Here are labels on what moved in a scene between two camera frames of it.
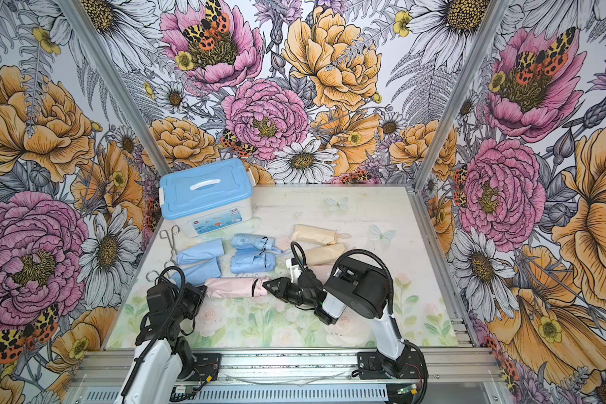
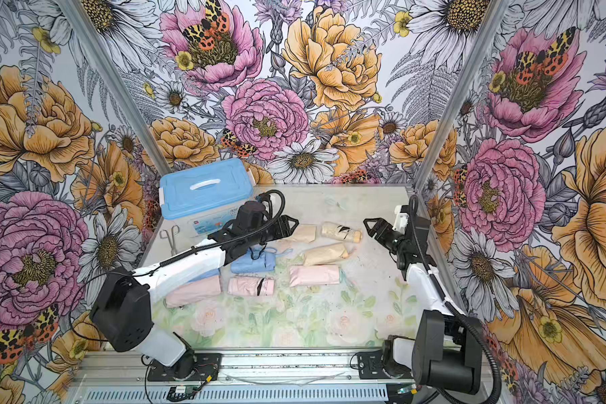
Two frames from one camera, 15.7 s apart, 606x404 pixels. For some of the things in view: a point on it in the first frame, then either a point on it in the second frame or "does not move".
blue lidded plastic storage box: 209,198 does not move
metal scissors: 153,275 does not move
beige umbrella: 314,235 → 342,232
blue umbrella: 252,260 does not move
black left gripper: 197,295 → 281,224
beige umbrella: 323,255 does not move
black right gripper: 283,288 → 377,228
